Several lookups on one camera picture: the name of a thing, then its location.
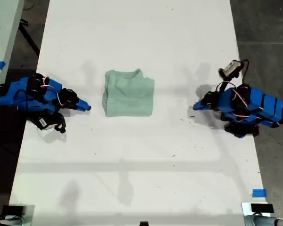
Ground black camera cable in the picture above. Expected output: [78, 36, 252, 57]
[14, 88, 38, 123]
[239, 58, 250, 85]

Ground black stand leg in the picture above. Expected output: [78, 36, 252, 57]
[18, 19, 41, 57]

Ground thin dark cable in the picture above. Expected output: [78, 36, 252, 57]
[23, 0, 37, 11]

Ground small black box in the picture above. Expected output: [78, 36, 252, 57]
[250, 203, 274, 214]
[1, 205, 26, 217]

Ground black camera stalk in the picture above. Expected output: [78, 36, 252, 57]
[216, 75, 239, 92]
[49, 110, 63, 122]

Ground pale green t-shirt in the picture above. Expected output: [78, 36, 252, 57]
[101, 68, 156, 118]

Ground silver metal plate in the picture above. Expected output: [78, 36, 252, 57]
[241, 202, 272, 217]

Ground black camera box white label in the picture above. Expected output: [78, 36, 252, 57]
[35, 113, 67, 134]

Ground white side table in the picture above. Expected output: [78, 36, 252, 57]
[0, 0, 25, 137]

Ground grey black camera box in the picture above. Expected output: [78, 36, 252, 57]
[218, 59, 242, 80]

